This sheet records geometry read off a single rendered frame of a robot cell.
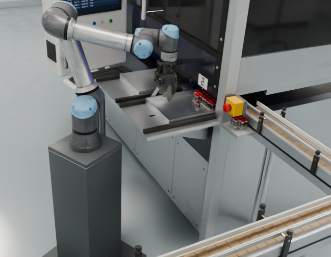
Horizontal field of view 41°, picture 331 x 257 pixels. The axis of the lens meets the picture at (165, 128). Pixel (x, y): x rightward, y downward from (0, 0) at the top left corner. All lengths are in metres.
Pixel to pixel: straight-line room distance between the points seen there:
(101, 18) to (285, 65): 1.18
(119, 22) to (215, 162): 1.15
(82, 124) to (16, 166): 1.48
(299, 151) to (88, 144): 0.94
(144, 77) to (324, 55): 1.01
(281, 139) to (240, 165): 0.47
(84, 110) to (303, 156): 0.97
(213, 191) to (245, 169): 0.22
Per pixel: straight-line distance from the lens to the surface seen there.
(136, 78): 2.61
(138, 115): 2.21
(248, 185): 2.60
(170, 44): 1.97
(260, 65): 2.20
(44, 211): 3.01
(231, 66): 2.09
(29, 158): 3.52
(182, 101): 2.38
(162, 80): 2.02
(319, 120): 2.71
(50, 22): 1.92
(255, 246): 1.48
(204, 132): 2.32
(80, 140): 2.07
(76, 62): 2.08
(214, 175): 2.38
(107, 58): 2.95
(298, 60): 2.37
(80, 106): 2.01
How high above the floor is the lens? 1.94
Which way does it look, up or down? 30 degrees down
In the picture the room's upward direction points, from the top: 4 degrees clockwise
